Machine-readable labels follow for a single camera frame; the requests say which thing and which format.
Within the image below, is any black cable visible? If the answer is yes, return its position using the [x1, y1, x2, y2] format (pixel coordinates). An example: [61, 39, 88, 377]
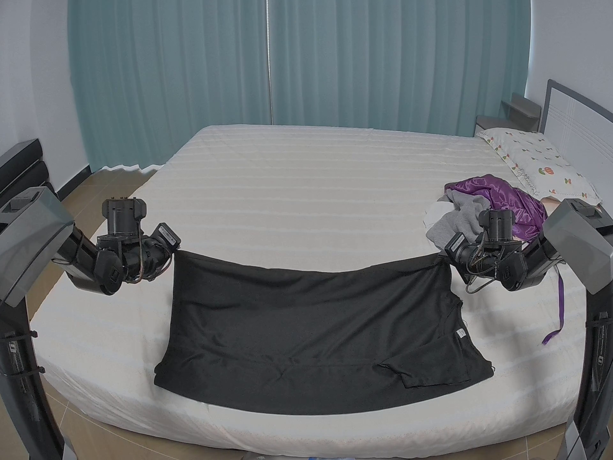
[465, 273, 499, 297]
[128, 256, 172, 285]

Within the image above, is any purple satin garment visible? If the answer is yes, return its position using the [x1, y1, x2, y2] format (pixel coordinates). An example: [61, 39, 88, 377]
[444, 174, 567, 346]

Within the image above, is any grey bedside table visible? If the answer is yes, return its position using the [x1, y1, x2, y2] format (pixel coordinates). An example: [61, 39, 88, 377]
[475, 92, 542, 135]

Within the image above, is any white garment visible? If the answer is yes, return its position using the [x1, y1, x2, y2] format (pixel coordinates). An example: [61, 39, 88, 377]
[423, 200, 453, 229]

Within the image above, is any blue-green curtain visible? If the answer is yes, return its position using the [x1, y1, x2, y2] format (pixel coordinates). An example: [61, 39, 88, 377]
[268, 0, 532, 135]
[67, 0, 274, 171]

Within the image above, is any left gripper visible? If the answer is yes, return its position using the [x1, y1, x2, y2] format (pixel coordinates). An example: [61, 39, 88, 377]
[125, 222, 183, 281]

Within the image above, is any black chest of drawers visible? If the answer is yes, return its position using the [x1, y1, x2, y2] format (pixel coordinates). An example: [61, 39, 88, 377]
[0, 138, 58, 202]

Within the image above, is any black T-shirt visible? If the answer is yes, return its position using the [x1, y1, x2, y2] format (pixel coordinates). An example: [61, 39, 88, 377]
[153, 249, 495, 413]

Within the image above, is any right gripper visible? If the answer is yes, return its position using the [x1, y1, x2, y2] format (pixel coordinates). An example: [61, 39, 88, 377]
[444, 232, 502, 282]

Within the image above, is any bed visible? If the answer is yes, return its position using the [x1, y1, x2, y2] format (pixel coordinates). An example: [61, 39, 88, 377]
[30, 80, 613, 454]

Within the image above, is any grey garment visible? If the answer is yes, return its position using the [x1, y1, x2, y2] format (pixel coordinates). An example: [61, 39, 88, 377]
[425, 195, 494, 252]

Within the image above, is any white printed pillow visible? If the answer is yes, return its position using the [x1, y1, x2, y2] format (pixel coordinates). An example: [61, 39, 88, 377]
[478, 127, 602, 205]

